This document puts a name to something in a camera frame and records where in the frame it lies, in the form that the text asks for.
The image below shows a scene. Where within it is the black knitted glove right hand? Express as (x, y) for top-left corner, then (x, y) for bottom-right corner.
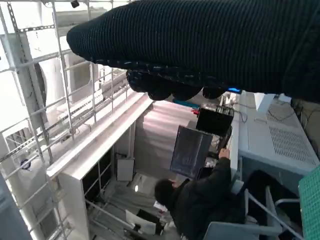
(66, 0), (320, 103)

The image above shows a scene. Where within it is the blue screen monitor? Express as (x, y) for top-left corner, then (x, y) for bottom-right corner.
(225, 86), (243, 95)

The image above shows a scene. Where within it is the black electronics box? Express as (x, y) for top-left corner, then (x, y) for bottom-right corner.
(195, 106), (235, 138)

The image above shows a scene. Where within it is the dark screen monitor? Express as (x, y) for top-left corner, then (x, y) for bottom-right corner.
(169, 125), (214, 180)

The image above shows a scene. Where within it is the white perforated cabinet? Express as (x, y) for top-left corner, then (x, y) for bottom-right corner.
(236, 91), (320, 187)

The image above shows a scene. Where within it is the white shelf unit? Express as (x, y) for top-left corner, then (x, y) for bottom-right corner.
(45, 93), (155, 240)

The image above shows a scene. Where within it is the grey square panel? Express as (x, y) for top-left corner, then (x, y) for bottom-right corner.
(115, 156), (136, 183)

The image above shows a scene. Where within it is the person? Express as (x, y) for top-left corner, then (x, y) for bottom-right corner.
(153, 147), (248, 240)

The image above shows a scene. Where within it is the green cutting mat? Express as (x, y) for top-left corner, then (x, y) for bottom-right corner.
(298, 164), (320, 240)

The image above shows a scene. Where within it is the white wire grid rack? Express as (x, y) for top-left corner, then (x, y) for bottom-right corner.
(0, 0), (132, 240)

